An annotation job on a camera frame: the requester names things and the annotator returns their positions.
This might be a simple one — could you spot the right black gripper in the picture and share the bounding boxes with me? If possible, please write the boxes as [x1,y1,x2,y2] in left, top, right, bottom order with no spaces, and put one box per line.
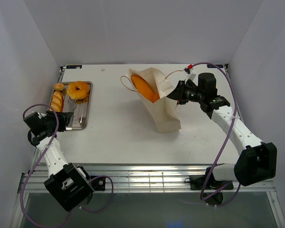
[163,81,204,105]

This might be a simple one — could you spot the metal tongs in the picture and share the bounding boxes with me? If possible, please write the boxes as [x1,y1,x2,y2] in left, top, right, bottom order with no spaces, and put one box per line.
[67,99,87,128]

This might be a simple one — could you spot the beige paper bag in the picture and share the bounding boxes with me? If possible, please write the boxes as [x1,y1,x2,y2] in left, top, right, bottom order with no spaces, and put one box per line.
[121,67,181,133]

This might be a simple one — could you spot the orange ring bread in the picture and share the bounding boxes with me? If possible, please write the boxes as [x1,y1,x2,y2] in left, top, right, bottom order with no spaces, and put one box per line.
[66,81,90,100]

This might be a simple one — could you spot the long orange bread loaf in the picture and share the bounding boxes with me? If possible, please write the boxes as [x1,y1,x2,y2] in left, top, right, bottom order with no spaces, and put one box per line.
[131,75,160,103]

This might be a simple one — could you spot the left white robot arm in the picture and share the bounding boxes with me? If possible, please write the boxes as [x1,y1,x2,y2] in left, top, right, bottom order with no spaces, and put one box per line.
[23,111,94,212]

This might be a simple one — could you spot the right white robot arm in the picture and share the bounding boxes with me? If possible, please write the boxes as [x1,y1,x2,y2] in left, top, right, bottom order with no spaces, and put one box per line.
[168,73,277,189]

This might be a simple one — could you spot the striped baguette bread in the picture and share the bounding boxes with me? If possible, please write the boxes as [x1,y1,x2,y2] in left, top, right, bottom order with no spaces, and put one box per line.
[50,91,63,112]

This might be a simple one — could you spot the metal tray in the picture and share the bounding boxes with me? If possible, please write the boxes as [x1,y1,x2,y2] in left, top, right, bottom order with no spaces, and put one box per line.
[50,81,93,130]

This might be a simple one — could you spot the small round bun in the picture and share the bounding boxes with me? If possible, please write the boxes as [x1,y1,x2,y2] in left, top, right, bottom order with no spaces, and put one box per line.
[53,83,64,91]

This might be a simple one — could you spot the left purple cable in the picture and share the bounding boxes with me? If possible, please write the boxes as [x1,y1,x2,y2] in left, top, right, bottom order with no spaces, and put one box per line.
[19,104,114,228]

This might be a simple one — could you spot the purple cable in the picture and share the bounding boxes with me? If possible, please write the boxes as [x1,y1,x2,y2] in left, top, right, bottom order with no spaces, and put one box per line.
[192,62,240,201]
[19,104,114,228]

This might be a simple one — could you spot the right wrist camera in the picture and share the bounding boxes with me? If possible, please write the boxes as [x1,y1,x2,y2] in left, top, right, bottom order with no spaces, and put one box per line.
[182,64,196,82]

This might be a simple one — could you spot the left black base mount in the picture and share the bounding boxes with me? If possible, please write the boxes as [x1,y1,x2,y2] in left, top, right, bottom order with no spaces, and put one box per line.
[90,176,106,191]

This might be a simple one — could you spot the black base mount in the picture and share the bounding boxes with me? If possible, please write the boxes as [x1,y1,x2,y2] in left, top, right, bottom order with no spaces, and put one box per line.
[185,174,235,190]
[90,176,106,191]

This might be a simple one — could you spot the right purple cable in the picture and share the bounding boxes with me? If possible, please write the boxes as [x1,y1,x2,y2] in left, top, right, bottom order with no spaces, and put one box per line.
[192,62,240,201]

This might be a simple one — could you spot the aluminium frame rail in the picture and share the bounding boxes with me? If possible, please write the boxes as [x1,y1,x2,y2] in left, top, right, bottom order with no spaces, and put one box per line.
[25,163,276,193]

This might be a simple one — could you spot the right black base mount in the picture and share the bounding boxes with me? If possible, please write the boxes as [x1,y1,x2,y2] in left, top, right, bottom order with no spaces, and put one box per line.
[185,174,235,190]

